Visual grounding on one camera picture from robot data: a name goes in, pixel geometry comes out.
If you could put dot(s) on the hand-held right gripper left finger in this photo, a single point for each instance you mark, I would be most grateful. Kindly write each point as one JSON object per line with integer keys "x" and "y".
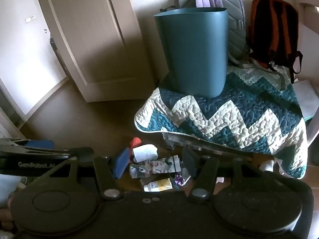
{"x": 122, "y": 164}

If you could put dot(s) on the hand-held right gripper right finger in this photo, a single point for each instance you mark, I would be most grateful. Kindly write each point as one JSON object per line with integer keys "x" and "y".
{"x": 189, "y": 160}

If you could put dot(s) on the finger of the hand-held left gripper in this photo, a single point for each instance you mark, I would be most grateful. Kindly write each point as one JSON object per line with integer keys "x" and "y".
{"x": 49, "y": 153}
{"x": 39, "y": 144}

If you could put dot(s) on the purple wrapper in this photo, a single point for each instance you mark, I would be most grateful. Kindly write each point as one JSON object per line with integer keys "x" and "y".
{"x": 180, "y": 179}

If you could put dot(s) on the red cloth item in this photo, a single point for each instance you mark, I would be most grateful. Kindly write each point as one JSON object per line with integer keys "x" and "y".
{"x": 135, "y": 142}

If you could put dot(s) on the patterned paper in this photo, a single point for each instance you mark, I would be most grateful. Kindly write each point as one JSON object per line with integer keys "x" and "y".
{"x": 159, "y": 166}

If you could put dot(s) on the yellow white tube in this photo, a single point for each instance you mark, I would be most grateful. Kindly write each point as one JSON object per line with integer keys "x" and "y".
{"x": 158, "y": 185}

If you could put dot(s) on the teal plastic trash bin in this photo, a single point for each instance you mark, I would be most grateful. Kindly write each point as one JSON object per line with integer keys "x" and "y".
{"x": 194, "y": 54}

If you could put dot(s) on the teal white zigzag quilt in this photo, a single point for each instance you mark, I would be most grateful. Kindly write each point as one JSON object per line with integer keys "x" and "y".
{"x": 224, "y": 119}

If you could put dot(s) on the beige wooden door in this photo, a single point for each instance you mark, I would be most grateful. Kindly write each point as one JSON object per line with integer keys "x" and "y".
{"x": 94, "y": 42}

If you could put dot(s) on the purple grey backpack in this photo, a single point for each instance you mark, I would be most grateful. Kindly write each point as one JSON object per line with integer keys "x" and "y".
{"x": 234, "y": 29}

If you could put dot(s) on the orange black backpack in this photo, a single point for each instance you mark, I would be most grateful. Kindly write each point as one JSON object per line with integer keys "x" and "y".
{"x": 274, "y": 29}

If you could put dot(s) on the white wall switch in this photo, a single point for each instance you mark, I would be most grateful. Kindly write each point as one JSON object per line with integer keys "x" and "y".
{"x": 30, "y": 18}

